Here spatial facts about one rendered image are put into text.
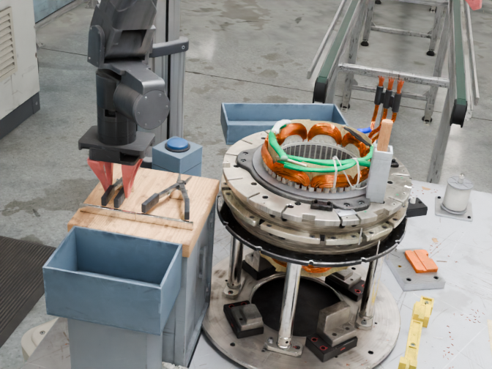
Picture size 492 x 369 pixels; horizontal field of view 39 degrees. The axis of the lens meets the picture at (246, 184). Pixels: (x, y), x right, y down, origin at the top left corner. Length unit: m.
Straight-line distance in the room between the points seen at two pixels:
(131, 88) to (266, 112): 0.58
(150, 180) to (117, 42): 0.29
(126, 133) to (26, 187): 2.26
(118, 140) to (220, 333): 0.42
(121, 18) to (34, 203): 2.26
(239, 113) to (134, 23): 0.57
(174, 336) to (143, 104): 0.40
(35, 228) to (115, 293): 2.04
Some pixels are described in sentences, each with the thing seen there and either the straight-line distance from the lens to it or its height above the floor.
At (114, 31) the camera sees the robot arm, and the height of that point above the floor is 1.36.
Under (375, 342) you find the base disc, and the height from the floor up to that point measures 0.80.
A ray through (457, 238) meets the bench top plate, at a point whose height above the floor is 0.78.
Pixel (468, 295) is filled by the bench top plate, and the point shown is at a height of 0.78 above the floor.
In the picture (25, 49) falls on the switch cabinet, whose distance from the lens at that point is 3.80.
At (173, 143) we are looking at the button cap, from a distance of 1.36.
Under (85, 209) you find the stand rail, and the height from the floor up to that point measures 1.07.
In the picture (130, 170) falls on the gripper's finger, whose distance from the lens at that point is 1.06.
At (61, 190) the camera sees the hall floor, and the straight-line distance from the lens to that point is 3.25.
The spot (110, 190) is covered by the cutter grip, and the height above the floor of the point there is 1.09.
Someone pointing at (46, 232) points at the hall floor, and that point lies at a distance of 2.98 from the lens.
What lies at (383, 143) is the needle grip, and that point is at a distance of 1.09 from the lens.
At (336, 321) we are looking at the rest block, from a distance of 1.26.
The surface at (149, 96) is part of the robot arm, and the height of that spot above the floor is 1.28.
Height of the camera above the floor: 1.66
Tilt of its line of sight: 30 degrees down
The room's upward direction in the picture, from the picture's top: 5 degrees clockwise
